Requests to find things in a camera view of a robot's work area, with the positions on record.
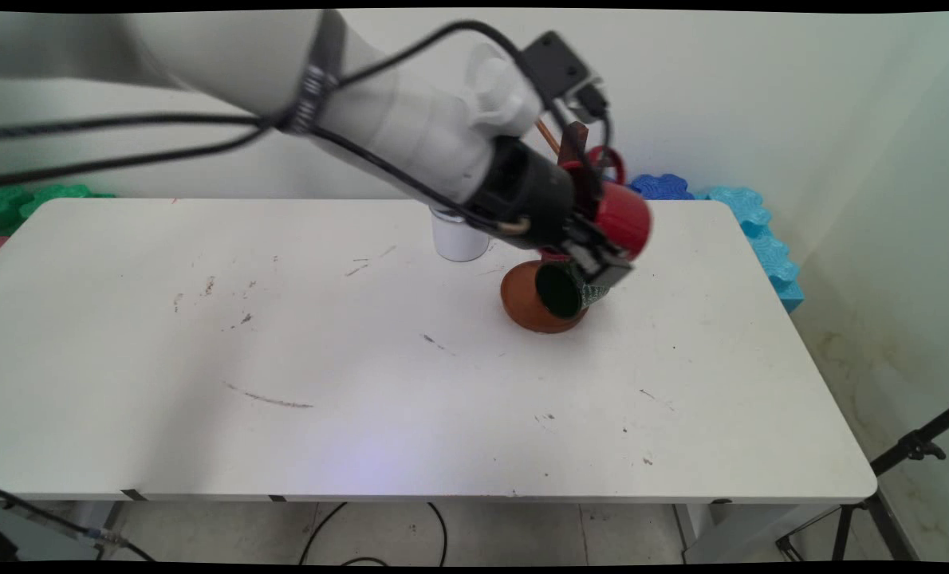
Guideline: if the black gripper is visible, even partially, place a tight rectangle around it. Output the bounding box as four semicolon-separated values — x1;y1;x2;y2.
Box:
467;136;634;290

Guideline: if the red mug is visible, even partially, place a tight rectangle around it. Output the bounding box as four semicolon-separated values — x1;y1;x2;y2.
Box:
558;145;653;263

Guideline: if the dark green mug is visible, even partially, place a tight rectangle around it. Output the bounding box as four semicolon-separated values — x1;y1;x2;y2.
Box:
534;260;613;320

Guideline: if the brown wooden mug tree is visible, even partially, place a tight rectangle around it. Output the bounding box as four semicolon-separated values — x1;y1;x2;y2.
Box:
499;118;603;335

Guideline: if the white enamel mug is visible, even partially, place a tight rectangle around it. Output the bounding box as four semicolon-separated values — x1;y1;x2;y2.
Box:
428;202;492;263

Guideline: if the light blue foam mat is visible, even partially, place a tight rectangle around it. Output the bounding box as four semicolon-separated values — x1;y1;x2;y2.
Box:
691;187;805;314

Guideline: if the black tripod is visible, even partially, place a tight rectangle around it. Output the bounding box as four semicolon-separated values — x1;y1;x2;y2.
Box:
776;401;949;564

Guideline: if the grey metal table leg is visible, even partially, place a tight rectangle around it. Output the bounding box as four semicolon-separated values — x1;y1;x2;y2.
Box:
96;501;128;543

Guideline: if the green foam mat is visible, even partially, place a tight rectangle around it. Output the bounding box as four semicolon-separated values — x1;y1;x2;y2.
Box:
0;183;117;237

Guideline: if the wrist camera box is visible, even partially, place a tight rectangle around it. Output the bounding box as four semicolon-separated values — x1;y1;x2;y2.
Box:
518;31;610;125

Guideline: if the black floor cable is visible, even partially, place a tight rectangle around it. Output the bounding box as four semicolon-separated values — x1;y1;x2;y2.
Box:
297;501;449;568

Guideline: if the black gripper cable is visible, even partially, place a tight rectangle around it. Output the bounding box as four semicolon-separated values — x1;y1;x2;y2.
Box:
0;120;533;236

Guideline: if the black camera cable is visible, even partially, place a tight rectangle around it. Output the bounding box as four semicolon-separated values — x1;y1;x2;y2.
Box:
0;20;612;172

